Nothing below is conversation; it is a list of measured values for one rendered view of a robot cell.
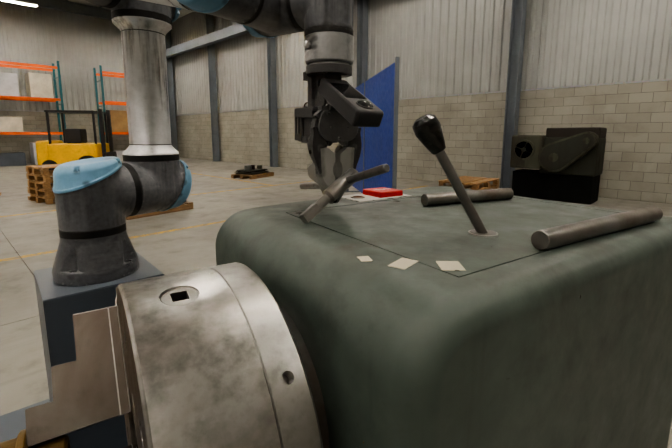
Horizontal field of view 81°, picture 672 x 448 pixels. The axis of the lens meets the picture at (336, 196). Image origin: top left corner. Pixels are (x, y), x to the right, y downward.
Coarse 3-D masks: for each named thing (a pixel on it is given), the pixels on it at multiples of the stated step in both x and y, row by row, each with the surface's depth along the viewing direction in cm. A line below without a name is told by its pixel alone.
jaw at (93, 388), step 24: (96, 312) 40; (96, 336) 39; (120, 336) 40; (96, 360) 38; (120, 360) 39; (72, 384) 37; (96, 384) 38; (120, 384) 38; (48, 408) 35; (72, 408) 36; (96, 408) 37; (120, 408) 38; (48, 432) 34
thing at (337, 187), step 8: (352, 168) 60; (344, 176) 58; (336, 184) 57; (344, 184) 58; (352, 184) 59; (328, 192) 57; (336, 192) 57; (320, 200) 56; (328, 200) 57; (312, 208) 55; (320, 208) 56; (304, 216) 54; (312, 216) 55
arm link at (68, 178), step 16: (80, 160) 79; (96, 160) 77; (112, 160) 77; (64, 176) 72; (80, 176) 72; (96, 176) 73; (112, 176) 76; (128, 176) 80; (64, 192) 72; (80, 192) 72; (96, 192) 74; (112, 192) 76; (128, 192) 79; (64, 208) 73; (80, 208) 73; (96, 208) 74; (112, 208) 76; (128, 208) 80; (64, 224) 73; (80, 224) 73; (96, 224) 74; (112, 224) 77
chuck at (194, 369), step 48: (144, 288) 37; (192, 288) 38; (144, 336) 31; (192, 336) 32; (240, 336) 33; (144, 384) 28; (192, 384) 29; (240, 384) 31; (144, 432) 28; (192, 432) 28; (240, 432) 29
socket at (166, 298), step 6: (174, 288) 37; (180, 288) 37; (186, 288) 37; (162, 294) 36; (168, 294) 36; (174, 294) 36; (180, 294) 37; (186, 294) 37; (192, 294) 36; (198, 294) 37; (162, 300) 35; (168, 300) 35; (174, 300) 37; (180, 300) 35; (186, 300) 35; (192, 300) 36
